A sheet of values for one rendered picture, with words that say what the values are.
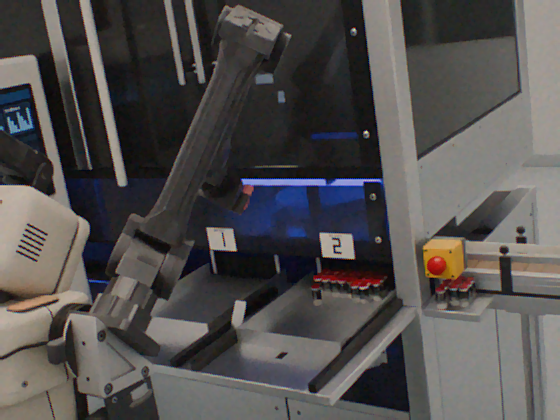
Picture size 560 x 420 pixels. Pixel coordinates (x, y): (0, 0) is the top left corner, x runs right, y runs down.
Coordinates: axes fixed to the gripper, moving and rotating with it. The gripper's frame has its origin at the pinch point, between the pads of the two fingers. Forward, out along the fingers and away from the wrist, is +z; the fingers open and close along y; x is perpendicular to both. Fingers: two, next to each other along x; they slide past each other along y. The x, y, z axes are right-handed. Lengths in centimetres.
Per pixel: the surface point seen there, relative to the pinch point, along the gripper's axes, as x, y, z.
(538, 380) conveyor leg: 7, -78, 31
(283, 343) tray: 24.2, -25.5, 0.6
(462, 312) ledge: 2, -57, 11
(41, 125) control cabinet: -2, 64, 16
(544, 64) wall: -260, -37, 400
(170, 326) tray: 31.4, 3.2, 11.5
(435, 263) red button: -4.2, -48.0, 2.7
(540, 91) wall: -244, -41, 412
